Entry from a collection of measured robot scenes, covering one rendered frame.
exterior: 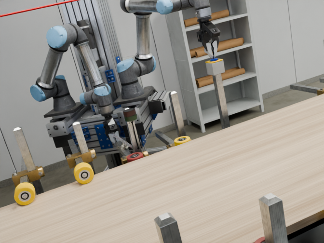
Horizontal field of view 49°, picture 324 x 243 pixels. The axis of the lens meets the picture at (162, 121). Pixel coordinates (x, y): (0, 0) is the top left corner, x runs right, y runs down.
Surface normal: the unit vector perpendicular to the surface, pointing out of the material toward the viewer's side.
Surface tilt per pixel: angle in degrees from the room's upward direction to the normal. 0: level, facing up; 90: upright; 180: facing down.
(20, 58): 90
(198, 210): 0
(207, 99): 90
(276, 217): 90
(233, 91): 90
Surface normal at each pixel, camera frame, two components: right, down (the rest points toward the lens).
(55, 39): -0.39, 0.27
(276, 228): 0.34, 0.21
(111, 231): -0.22, -0.93
